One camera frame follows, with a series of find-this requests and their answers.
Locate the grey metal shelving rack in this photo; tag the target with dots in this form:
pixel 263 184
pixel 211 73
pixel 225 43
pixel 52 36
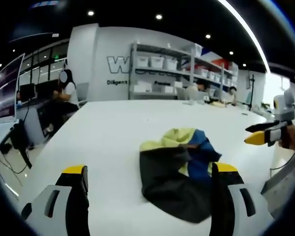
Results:
pixel 179 71

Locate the black monitor stand pole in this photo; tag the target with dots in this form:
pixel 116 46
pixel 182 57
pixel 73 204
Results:
pixel 251 92

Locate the large display screen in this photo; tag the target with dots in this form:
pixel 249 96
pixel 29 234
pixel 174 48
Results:
pixel 6 91

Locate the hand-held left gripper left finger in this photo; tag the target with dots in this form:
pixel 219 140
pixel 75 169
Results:
pixel 64 196

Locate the black computer monitor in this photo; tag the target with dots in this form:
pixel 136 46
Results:
pixel 27 91

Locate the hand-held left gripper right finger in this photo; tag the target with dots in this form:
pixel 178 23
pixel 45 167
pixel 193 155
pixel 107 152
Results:
pixel 226 196

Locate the row of white storage bins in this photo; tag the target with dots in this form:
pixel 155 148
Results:
pixel 186 67

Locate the black blue yellow garment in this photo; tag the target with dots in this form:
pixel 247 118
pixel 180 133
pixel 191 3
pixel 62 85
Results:
pixel 177 172

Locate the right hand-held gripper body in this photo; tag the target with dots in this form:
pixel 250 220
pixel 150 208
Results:
pixel 284 110

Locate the person's right hand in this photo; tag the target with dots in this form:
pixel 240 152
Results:
pixel 293 137

